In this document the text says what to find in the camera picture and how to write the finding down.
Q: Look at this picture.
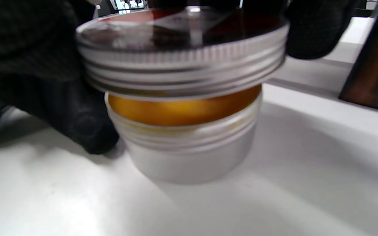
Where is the person's right hand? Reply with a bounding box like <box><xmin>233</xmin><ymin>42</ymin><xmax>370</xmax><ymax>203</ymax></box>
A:
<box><xmin>0</xmin><ymin>0</ymin><xmax>360</xmax><ymax>95</ymax></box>

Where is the person's left hand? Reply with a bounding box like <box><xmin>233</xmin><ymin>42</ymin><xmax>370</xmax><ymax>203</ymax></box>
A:
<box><xmin>0</xmin><ymin>79</ymin><xmax>120</xmax><ymax>155</ymax></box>

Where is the red label tin lid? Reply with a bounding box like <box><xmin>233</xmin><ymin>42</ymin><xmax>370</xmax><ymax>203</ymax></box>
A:
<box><xmin>76</xmin><ymin>7</ymin><xmax>289</xmax><ymax>100</ymax></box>

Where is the round silver wood wax tin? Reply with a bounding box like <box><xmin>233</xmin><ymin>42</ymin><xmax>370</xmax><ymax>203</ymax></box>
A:
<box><xmin>105</xmin><ymin>85</ymin><xmax>263</xmax><ymax>185</ymax></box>

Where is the brown wooden stool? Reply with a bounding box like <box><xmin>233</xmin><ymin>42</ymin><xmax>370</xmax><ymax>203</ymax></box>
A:
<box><xmin>338</xmin><ymin>0</ymin><xmax>378</xmax><ymax>111</ymax></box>

